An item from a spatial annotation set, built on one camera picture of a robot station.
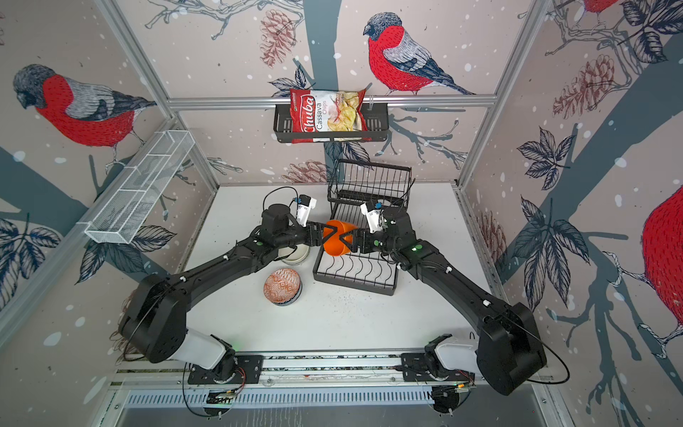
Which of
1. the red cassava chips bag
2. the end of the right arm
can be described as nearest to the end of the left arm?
the end of the right arm

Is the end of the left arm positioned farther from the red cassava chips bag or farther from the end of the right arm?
the red cassava chips bag

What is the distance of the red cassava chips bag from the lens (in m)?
0.87
